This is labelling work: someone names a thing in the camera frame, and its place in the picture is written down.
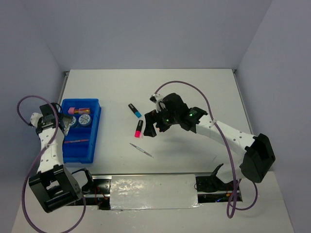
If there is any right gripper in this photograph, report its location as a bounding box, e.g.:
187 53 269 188
144 104 179 136

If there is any blue white round jar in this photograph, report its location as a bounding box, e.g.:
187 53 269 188
70 116 78 128

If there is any pink pen bundle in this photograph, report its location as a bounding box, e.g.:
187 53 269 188
68 107 91 115

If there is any blue-capped black highlighter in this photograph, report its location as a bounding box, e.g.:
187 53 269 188
128 103 141 118

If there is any pink-capped black highlighter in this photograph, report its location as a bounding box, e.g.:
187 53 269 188
134 120 143 138

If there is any orange clear pen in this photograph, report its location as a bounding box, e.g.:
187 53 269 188
64 139 89 144

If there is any grey clear pen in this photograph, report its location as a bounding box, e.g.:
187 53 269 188
129 143 153 158

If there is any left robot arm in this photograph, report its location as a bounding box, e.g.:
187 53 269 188
28 102 95 213

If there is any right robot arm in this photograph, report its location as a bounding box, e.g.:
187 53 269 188
143 93 276 193

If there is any blue plastic bin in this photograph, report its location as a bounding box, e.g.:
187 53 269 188
61 99 101 164

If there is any silver taped plate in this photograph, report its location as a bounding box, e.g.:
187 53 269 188
110 174 199 210

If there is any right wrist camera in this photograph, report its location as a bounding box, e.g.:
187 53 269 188
149 93 163 103

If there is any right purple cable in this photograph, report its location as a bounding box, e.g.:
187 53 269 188
153 81 259 219

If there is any purple cable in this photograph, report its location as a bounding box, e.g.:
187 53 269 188
153 81 259 219
17 95 87 233

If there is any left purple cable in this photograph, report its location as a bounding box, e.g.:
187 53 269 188
17 95 87 233

